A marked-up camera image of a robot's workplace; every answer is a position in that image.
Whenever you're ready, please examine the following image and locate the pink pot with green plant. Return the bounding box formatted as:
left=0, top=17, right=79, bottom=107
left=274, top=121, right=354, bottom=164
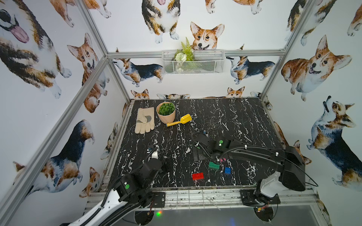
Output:
left=156, top=102, right=176, bottom=124

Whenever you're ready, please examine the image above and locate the dark blue small lego brick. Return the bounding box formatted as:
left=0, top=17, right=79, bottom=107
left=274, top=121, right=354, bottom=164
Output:
left=224, top=167, right=231, bottom=175

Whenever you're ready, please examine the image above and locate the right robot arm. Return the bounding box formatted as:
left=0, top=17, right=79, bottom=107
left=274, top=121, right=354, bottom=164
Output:
left=191, top=133, right=306, bottom=198

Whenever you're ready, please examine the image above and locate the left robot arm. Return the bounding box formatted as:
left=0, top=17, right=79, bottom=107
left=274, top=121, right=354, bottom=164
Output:
left=62, top=158, right=165, bottom=226

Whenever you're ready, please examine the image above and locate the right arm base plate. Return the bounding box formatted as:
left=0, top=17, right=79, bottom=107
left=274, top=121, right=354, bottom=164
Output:
left=240, top=189, right=281, bottom=207

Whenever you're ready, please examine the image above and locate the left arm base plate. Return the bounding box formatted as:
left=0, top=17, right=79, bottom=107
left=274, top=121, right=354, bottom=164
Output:
left=141, top=192, right=166, bottom=209

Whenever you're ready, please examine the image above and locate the green long lego brick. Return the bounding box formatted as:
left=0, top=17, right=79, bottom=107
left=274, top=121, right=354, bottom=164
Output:
left=208, top=162, right=220, bottom=170

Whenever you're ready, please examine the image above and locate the beige work glove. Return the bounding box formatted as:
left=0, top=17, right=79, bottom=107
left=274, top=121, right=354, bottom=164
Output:
left=135, top=107, right=155, bottom=134

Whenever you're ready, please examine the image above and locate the yellow toy shovel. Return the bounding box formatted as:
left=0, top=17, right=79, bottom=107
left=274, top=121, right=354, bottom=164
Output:
left=166, top=114, right=192, bottom=127

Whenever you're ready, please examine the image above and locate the white wire basket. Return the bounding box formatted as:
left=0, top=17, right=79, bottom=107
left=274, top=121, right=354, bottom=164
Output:
left=162, top=50, right=226, bottom=74

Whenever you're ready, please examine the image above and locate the aluminium front rail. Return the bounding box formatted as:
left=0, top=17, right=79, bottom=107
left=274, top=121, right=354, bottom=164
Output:
left=84, top=189, right=319, bottom=212

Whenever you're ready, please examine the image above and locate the green fern with white flower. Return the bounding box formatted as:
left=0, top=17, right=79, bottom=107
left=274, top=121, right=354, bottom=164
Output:
left=173, top=38, right=195, bottom=73

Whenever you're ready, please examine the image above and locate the red long lego brick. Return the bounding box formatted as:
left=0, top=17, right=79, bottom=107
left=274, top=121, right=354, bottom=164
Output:
left=191, top=173, right=204, bottom=181

